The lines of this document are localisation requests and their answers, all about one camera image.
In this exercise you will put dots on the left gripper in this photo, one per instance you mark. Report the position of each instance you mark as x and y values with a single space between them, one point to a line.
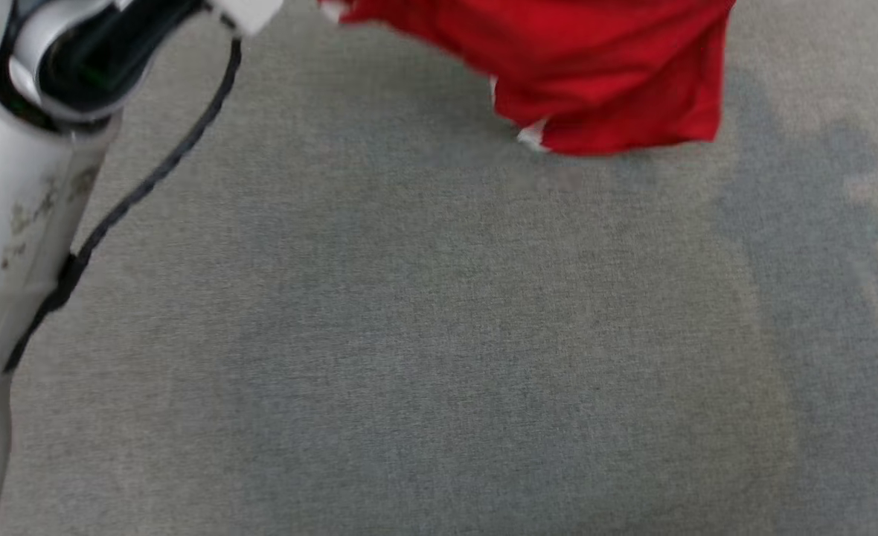
249 13

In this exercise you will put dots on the red sports shirt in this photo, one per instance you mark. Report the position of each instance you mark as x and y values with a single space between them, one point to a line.
595 67

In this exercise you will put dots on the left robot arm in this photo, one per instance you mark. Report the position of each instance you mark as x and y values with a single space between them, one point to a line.
15 186

